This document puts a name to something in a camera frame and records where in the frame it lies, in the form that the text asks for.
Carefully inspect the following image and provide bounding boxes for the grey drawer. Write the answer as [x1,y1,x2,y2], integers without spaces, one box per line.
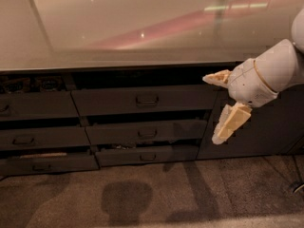
[0,153,99,176]
[85,119,207,144]
[0,126,89,151]
[95,144,199,166]
[0,91,78,121]
[71,85,217,116]

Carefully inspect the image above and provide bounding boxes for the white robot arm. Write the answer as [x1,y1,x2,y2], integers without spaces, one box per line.
[202,9,304,144]

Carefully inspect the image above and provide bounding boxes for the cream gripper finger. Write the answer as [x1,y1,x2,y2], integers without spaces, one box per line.
[212,103,252,144]
[202,69,231,87]

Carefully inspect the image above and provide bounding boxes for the white rounded gripper body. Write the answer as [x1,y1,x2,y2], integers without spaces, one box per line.
[227,59,278,107]

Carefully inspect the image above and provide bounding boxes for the grey cabinet door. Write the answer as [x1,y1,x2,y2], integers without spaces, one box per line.
[197,64,304,161]

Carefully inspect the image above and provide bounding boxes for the dark items in left drawer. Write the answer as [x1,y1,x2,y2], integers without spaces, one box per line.
[0,76,65,94]

